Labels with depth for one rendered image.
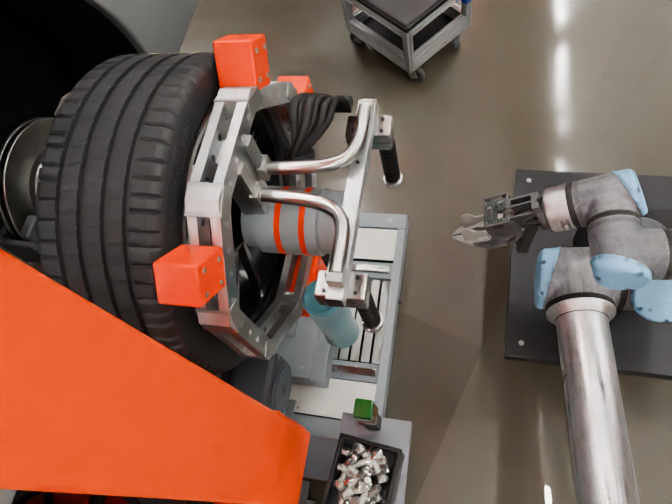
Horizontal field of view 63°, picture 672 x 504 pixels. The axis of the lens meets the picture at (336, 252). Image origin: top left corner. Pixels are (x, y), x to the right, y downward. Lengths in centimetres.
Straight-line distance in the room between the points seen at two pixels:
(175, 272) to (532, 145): 167
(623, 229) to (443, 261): 100
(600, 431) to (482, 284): 85
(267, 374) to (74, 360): 102
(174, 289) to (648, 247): 79
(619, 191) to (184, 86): 78
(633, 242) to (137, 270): 83
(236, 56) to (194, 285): 42
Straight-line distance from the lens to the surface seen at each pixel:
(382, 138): 109
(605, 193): 111
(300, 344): 170
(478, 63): 251
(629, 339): 164
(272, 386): 152
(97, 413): 58
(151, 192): 89
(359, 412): 117
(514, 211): 117
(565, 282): 135
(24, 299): 48
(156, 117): 94
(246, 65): 102
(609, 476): 121
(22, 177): 138
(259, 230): 109
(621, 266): 104
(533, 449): 183
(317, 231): 106
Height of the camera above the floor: 181
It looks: 62 degrees down
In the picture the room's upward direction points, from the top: 24 degrees counter-clockwise
